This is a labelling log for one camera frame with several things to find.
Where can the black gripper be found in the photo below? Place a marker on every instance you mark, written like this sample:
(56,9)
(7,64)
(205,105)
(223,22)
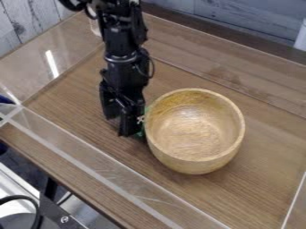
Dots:
(126,76)

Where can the green rectangular block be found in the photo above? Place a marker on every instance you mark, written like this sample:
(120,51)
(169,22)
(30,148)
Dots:
(141,133)

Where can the brown wooden bowl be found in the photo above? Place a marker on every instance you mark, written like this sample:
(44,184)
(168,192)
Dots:
(195,129)

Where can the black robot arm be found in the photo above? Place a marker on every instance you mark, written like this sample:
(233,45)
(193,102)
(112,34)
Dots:
(121,24)

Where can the blue object at edge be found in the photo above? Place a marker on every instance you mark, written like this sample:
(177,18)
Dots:
(6,100)

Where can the black table leg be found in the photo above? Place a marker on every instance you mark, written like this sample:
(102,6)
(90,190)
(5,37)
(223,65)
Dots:
(52,189)

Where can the clear acrylic tray enclosure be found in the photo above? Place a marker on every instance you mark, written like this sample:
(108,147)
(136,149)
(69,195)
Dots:
(57,129)

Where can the clear acrylic corner bracket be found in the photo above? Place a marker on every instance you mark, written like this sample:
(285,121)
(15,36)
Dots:
(94,26)

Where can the black metal base plate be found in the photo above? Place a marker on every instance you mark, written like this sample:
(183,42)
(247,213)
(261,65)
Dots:
(56,218)

